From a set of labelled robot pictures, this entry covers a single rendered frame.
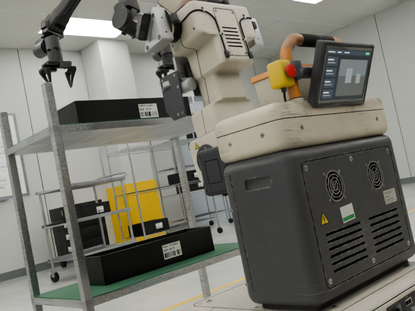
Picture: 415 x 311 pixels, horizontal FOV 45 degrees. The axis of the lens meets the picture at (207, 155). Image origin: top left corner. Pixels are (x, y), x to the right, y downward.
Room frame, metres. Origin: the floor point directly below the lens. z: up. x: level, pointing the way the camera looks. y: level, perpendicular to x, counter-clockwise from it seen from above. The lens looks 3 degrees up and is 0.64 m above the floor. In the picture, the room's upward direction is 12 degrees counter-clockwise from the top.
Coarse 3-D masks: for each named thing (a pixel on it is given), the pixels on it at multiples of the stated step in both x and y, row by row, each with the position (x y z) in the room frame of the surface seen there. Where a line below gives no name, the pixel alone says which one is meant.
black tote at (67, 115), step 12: (72, 108) 1.92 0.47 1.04; (84, 108) 1.93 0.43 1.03; (96, 108) 1.96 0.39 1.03; (108, 108) 2.00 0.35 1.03; (120, 108) 2.04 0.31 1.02; (132, 108) 2.08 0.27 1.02; (144, 108) 2.12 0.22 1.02; (156, 108) 2.16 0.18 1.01; (60, 120) 2.01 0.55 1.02; (72, 120) 1.94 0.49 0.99; (84, 120) 1.92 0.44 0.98; (96, 120) 1.96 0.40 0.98; (108, 120) 1.99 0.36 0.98
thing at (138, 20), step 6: (138, 12) 1.62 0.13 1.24; (144, 12) 1.56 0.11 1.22; (150, 12) 1.60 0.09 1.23; (138, 18) 1.59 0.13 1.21; (144, 18) 1.56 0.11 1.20; (138, 24) 1.56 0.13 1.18; (144, 24) 1.57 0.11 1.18; (138, 30) 1.57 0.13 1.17; (144, 30) 1.58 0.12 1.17; (138, 36) 1.57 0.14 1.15; (144, 36) 1.59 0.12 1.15
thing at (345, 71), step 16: (320, 48) 1.27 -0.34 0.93; (336, 48) 1.30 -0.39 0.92; (352, 48) 1.36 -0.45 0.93; (368, 48) 1.41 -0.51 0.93; (320, 64) 1.28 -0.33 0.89; (336, 64) 1.32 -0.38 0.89; (352, 64) 1.38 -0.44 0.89; (368, 64) 1.44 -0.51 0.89; (320, 80) 1.29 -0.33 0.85; (336, 80) 1.35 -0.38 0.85; (352, 80) 1.40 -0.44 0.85; (368, 80) 1.46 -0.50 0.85; (320, 96) 1.32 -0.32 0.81; (336, 96) 1.37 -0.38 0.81; (352, 96) 1.43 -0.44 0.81
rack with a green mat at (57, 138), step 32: (64, 128) 1.72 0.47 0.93; (96, 128) 1.81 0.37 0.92; (128, 128) 1.94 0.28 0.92; (160, 128) 2.13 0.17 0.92; (192, 128) 2.36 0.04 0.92; (64, 160) 1.71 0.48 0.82; (64, 192) 1.70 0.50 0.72; (192, 224) 2.60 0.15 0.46; (32, 256) 2.02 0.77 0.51; (224, 256) 2.14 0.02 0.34; (32, 288) 2.00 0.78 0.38; (64, 288) 2.06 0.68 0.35; (96, 288) 1.89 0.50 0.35; (128, 288) 1.81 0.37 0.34
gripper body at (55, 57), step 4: (52, 48) 1.94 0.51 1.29; (48, 52) 1.94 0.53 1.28; (52, 52) 1.94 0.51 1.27; (56, 52) 1.94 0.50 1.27; (60, 52) 1.95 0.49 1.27; (48, 56) 1.95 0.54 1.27; (52, 56) 1.94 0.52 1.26; (56, 56) 1.94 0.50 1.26; (60, 56) 1.95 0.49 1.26; (48, 60) 1.91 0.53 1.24; (52, 60) 1.92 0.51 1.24; (56, 60) 1.93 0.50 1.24; (60, 60) 1.94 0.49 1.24; (44, 64) 1.93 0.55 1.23; (48, 64) 1.92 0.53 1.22; (52, 64) 1.93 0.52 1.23; (56, 64) 1.94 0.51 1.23; (64, 68) 2.02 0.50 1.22
